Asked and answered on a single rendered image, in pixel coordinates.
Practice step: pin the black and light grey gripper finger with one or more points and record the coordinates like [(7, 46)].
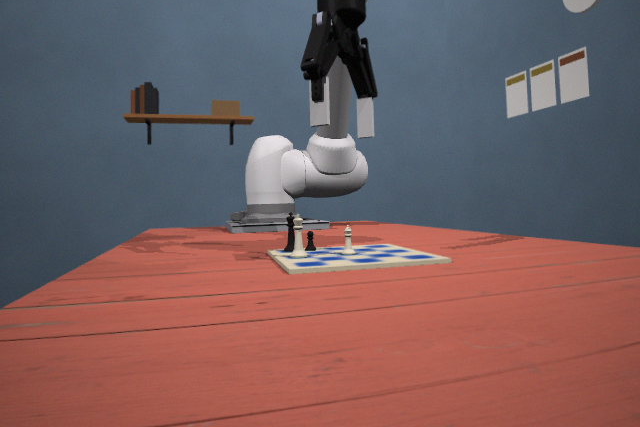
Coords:
[(324, 55), (365, 90)]

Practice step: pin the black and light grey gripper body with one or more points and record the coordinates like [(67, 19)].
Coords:
[(344, 14)]

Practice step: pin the white chess king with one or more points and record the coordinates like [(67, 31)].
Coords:
[(298, 251)]

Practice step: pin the black pawn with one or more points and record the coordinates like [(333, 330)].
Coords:
[(310, 246)]

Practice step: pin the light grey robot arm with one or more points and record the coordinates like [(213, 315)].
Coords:
[(329, 167)]

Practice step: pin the white bishop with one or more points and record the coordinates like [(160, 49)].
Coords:
[(348, 246)]

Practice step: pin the blue and cream checkered chessboard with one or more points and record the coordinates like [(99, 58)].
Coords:
[(329, 259)]

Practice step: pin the black chess king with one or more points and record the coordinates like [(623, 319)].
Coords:
[(291, 236)]

